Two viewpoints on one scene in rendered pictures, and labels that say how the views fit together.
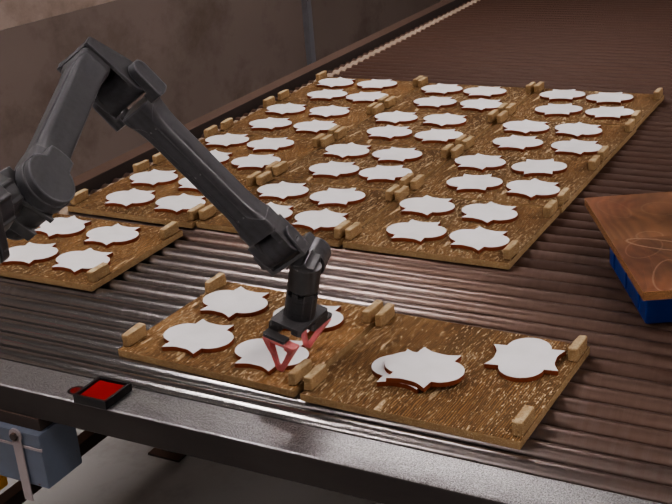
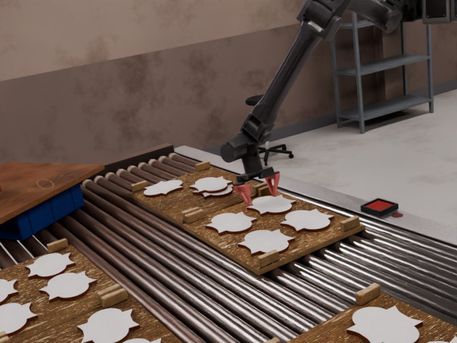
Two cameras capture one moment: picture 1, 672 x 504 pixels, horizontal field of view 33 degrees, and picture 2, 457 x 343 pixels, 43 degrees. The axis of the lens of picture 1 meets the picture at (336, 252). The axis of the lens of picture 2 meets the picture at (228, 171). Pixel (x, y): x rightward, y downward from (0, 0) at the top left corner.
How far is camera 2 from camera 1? 3.49 m
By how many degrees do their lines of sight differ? 131
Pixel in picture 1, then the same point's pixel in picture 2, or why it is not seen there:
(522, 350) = (159, 189)
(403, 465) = not seen: hidden behind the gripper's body
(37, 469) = not seen: hidden behind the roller
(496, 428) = (212, 169)
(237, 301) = (264, 239)
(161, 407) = (346, 200)
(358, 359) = (230, 199)
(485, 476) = (232, 166)
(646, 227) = (25, 194)
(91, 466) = not seen: outside the picture
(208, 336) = (300, 217)
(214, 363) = (306, 207)
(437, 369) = (207, 182)
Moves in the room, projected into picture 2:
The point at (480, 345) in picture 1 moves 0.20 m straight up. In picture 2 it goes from (168, 199) to (158, 142)
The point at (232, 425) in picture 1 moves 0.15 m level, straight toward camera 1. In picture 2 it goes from (313, 189) to (322, 173)
